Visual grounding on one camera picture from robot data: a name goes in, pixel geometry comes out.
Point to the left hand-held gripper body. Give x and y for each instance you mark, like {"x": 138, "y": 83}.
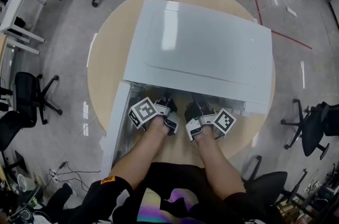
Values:
{"x": 144, "y": 113}

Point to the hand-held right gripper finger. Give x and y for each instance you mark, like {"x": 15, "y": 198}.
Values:
{"x": 200, "y": 102}

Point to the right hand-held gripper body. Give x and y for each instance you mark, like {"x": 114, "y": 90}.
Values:
{"x": 223, "y": 122}

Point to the person's right forearm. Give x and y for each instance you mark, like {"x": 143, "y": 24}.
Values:
{"x": 219, "y": 162}

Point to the person's left forearm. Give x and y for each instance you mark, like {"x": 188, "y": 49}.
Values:
{"x": 137, "y": 154}

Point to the white microwave oven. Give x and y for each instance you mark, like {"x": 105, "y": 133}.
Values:
{"x": 206, "y": 45}

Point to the person's black printed shirt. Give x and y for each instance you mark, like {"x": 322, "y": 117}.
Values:
{"x": 180, "y": 178}

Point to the white power strip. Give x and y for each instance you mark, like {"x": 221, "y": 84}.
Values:
{"x": 53, "y": 175}

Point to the white paper sheet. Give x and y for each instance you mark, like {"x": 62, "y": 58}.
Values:
{"x": 291, "y": 11}

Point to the curved wooden desk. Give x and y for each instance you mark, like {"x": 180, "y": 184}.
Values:
{"x": 2, "y": 48}

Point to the white desk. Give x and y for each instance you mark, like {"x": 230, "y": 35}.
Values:
{"x": 18, "y": 0}

